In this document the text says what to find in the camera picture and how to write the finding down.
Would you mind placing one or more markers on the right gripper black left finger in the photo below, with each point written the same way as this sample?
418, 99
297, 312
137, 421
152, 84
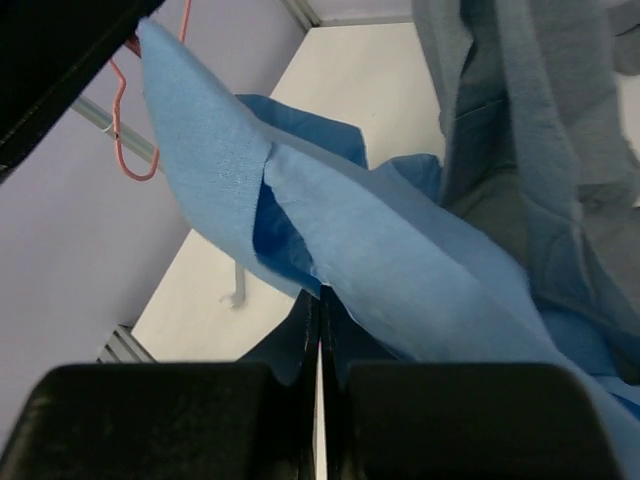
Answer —
248, 419

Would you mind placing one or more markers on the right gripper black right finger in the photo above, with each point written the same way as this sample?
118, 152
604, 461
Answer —
387, 419

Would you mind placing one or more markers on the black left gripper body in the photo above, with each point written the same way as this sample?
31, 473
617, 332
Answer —
50, 51

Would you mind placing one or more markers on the light blue shirt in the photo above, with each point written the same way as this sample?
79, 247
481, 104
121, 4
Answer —
288, 194

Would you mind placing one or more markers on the pink hanger of blue shirt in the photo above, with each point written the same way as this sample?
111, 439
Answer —
130, 83

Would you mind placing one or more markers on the grey shirt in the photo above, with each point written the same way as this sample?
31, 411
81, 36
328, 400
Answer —
535, 153

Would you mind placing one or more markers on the metal clothes rack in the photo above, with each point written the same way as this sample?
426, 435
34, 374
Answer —
141, 147

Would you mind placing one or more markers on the aluminium mounting rail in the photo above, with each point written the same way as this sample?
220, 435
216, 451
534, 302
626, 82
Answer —
123, 347

